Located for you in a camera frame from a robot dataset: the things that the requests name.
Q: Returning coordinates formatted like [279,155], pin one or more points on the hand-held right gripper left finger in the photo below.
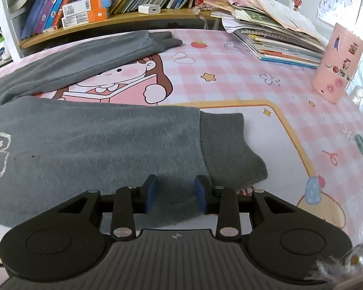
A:
[151,194]

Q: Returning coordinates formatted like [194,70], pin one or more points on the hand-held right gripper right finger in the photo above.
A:
[200,194]

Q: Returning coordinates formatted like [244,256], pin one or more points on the grey sweatpants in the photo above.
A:
[87,145]

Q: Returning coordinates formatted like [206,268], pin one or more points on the pink cartoon printed table mat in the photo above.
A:
[260,102]

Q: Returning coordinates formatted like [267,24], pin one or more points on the clear crystal ornament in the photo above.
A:
[351,259]

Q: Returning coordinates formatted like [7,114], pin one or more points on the green eraser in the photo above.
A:
[361,144]

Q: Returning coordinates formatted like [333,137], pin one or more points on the stack of magazines and booklets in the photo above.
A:
[275,33]

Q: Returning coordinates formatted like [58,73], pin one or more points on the wooden bookshelf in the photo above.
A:
[115,18]

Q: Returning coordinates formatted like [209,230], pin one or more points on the white power adapter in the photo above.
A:
[149,9]

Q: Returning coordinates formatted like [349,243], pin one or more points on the orange and white box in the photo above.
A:
[86,4]
[84,17]

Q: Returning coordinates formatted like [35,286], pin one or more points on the pink sticker-covered pen holder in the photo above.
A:
[338,63]

